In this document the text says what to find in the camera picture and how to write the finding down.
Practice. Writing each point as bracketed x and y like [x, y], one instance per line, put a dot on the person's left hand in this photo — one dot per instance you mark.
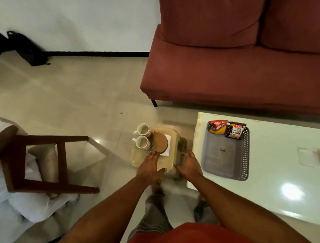
[150, 170]

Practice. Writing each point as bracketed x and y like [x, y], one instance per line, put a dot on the person's right hand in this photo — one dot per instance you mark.
[191, 167]

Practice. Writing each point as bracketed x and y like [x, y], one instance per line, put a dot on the beige plastic stool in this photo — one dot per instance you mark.
[175, 147]

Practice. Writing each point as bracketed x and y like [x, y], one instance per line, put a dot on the patterned mug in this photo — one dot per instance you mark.
[143, 129]
[142, 142]

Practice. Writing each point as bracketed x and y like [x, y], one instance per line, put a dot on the white paper napkins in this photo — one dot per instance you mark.
[169, 146]

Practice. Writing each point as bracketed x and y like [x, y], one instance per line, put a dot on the grey perforated plastic tray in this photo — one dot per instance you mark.
[222, 160]

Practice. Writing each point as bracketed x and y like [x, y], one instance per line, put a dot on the red and yellow snack packet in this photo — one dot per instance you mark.
[218, 126]

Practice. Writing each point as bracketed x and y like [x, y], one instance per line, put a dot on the black salted peanuts packet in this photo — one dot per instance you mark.
[235, 130]

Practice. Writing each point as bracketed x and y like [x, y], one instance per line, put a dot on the clear box with pink lid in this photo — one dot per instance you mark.
[307, 157]

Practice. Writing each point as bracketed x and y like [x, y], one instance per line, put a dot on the person's left forearm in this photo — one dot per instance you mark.
[112, 212]

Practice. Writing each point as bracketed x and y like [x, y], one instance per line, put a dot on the person's right forearm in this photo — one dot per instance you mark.
[245, 212]

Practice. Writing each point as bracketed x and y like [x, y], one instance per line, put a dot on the person's bare foot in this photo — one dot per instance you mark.
[157, 188]

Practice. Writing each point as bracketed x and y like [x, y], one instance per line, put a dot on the grey trousers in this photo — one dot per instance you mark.
[152, 215]

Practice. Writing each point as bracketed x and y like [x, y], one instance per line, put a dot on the dark wooden chair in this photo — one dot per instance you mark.
[62, 162]

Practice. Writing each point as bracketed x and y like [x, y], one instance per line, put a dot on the red fabric sofa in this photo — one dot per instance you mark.
[225, 80]

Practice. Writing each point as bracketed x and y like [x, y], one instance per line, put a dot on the beige cushion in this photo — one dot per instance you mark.
[45, 162]

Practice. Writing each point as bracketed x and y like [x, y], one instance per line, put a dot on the white bedding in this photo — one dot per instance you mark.
[30, 207]

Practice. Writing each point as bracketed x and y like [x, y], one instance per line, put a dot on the red sofa back cushion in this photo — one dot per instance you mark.
[210, 22]
[292, 25]

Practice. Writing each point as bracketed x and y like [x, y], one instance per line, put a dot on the black bag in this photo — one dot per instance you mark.
[27, 50]

